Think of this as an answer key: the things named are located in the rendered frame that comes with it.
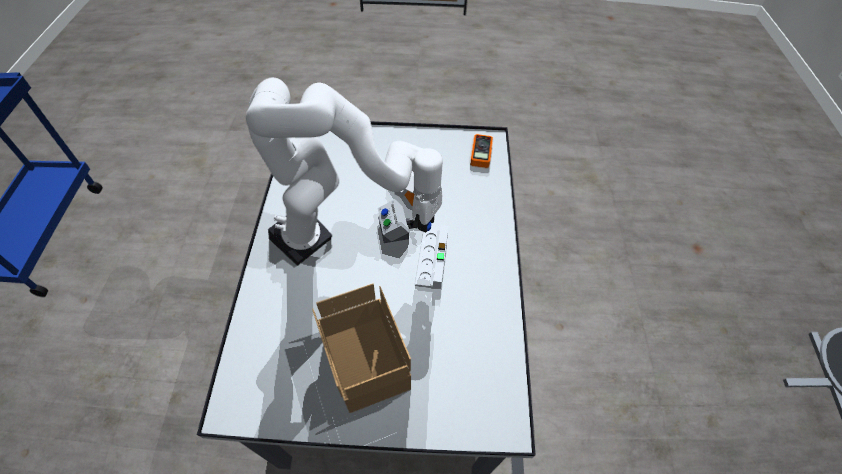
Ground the grey key housing with green and blue buttons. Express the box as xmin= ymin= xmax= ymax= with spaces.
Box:
xmin=378 ymin=199 xmax=414 ymax=243

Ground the orange multimeter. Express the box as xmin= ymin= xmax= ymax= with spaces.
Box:
xmin=470 ymin=134 xmax=493 ymax=168

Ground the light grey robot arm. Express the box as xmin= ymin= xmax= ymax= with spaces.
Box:
xmin=246 ymin=78 xmax=443 ymax=250

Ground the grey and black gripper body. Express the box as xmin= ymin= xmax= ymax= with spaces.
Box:
xmin=412 ymin=187 xmax=442 ymax=225

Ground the brown cardboard box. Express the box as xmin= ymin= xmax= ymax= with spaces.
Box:
xmin=312 ymin=283 xmax=411 ymax=413

